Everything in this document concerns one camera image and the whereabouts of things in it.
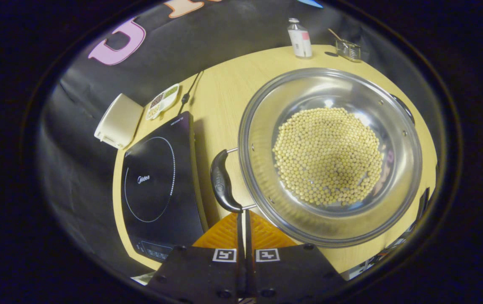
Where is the black induction cooktop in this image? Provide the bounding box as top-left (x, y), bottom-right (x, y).
top-left (120, 111), bottom-right (209, 263)

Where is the black flat rectangular piece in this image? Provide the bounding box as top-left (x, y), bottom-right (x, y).
top-left (417, 188), bottom-right (431, 221)

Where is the pile of soybeans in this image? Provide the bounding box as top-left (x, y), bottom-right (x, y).
top-left (272, 107), bottom-right (385, 207)

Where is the white toaster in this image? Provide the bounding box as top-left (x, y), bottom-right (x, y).
top-left (94, 93), bottom-right (144, 150)

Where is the small bottle with pink label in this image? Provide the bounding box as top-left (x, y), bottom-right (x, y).
top-left (288, 18), bottom-right (313, 59)

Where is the clear glass container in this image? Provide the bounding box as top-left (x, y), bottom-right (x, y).
top-left (335, 39), bottom-right (362, 63)

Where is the steel pot with black handles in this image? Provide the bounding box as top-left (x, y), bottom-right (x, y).
top-left (210, 68), bottom-right (423, 248)

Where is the wooden stick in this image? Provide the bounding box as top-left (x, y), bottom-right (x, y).
top-left (328, 28), bottom-right (348, 48)

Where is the black power cable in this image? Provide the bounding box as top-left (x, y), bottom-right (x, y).
top-left (177, 70), bottom-right (204, 115)

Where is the white divided dish of grains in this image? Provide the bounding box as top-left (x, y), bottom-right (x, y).
top-left (145, 83), bottom-right (180, 121)

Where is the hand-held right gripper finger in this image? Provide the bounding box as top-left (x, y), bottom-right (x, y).
top-left (246, 210), bottom-right (347, 303)
top-left (147, 211), bottom-right (245, 303)

